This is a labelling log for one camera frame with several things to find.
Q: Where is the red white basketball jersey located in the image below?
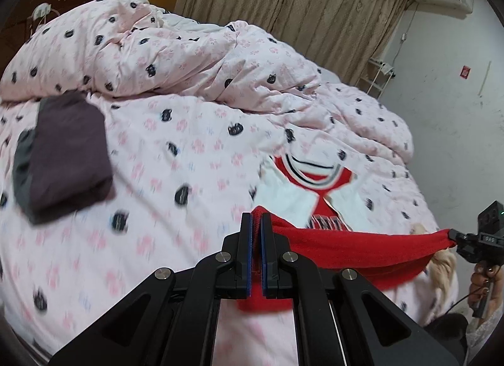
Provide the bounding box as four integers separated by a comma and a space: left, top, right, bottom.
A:
254, 154, 458, 322

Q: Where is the person right hand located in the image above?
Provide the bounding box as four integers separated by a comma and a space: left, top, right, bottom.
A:
467, 263, 503, 316

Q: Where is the beige garment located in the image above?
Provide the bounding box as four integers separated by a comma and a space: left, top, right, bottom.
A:
411, 248, 458, 304

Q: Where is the pink cat print duvet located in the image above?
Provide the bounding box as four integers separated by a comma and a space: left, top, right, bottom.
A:
0, 0, 460, 366

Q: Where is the folded dark purple garment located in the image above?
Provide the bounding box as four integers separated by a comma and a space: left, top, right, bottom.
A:
12, 90, 113, 225

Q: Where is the beige curtain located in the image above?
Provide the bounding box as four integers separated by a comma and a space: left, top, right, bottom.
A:
175, 0, 407, 85

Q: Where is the dark wooden headboard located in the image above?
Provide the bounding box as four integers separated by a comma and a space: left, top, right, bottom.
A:
1, 0, 92, 72

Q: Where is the red wall sticker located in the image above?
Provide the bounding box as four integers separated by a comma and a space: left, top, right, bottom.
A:
460, 66, 471, 79

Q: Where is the white wire shelf rack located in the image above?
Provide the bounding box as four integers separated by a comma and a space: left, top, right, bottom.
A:
356, 58, 396, 100

